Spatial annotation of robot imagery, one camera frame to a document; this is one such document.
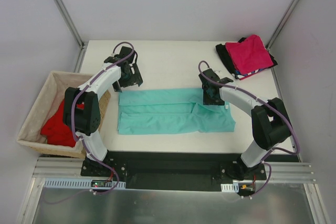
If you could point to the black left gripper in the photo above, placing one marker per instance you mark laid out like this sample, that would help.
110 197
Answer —
132 77

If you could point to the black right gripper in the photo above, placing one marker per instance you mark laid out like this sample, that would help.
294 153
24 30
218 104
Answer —
212 98

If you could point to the patterned t shirt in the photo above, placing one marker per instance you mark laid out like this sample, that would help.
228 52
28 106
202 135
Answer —
240 76

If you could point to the teal t shirt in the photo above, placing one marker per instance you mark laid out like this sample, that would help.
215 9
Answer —
171 111

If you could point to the black t shirt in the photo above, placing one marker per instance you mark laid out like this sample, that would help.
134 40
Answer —
227 61

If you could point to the pink t shirt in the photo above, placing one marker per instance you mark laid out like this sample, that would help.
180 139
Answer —
249 55

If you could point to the wicker basket with cloth liner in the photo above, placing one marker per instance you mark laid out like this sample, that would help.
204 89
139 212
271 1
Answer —
44 107

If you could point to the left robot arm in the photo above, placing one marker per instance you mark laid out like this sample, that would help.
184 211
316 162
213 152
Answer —
81 105

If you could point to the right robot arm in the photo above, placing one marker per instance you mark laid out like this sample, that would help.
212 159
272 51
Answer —
269 121

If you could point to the red t shirt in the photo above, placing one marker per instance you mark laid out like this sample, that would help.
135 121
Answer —
56 132

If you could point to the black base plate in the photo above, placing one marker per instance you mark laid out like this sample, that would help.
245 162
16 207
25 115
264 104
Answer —
173 171

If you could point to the right white cable duct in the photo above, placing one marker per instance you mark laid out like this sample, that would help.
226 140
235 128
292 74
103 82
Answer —
230 188

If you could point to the aluminium rail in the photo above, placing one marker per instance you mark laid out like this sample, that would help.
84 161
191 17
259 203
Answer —
58 167

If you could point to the aluminium frame post left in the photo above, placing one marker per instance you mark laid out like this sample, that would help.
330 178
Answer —
69 22

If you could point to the aluminium frame post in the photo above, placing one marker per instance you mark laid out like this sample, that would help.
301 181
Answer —
286 16
69 22

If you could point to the aluminium frame post right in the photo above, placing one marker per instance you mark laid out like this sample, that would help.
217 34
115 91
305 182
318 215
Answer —
286 16

